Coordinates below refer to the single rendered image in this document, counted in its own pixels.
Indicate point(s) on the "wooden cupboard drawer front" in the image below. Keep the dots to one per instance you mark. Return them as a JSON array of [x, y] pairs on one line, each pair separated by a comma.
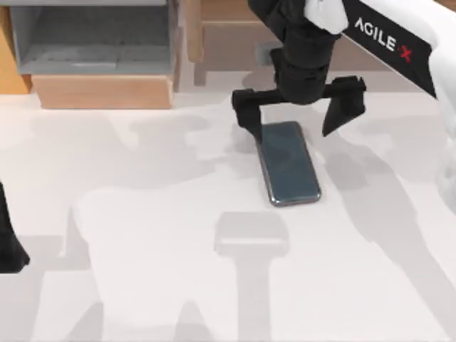
[[231, 46]]

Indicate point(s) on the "black smartphone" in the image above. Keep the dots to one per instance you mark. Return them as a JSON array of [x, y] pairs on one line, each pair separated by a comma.
[[290, 167]]

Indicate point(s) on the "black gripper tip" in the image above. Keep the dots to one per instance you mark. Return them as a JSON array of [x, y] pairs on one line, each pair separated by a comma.
[[9, 242]]

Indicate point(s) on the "pale wooden drawer front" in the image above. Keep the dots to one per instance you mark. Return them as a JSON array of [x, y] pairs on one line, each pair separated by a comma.
[[103, 90]]

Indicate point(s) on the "wooden cupboard with drawer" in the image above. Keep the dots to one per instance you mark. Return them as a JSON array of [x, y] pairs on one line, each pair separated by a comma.
[[196, 35]]

